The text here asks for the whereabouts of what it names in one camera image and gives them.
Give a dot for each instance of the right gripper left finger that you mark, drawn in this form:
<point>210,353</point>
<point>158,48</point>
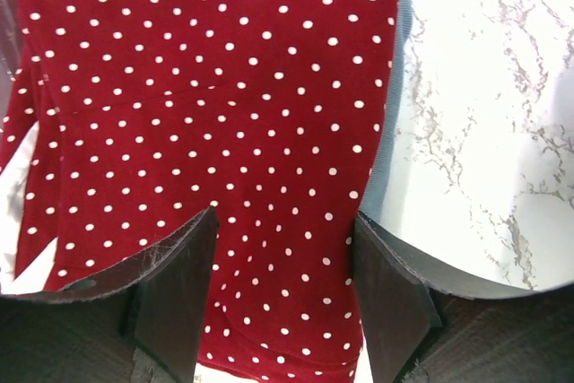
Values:
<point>137,321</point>

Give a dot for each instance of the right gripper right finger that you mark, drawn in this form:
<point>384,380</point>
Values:
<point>426,321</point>

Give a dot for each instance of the red polka dot garment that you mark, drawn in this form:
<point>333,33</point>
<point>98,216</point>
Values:
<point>128,117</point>

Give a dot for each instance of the light blue cloth under red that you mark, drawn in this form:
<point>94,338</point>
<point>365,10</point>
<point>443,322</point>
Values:
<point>374,195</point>

